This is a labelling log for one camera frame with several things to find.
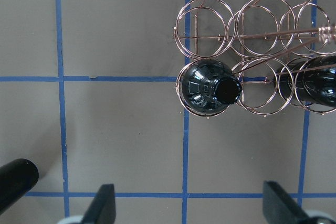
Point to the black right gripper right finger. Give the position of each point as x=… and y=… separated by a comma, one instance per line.
x=279, y=207

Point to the copper wire wine basket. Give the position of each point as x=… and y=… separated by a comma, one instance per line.
x=257, y=42

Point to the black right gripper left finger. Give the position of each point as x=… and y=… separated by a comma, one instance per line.
x=102, y=209

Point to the dark glass wine bottle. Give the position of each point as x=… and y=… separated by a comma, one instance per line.
x=17, y=178

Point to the dark wine bottle in basket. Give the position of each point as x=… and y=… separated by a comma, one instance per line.
x=207, y=87

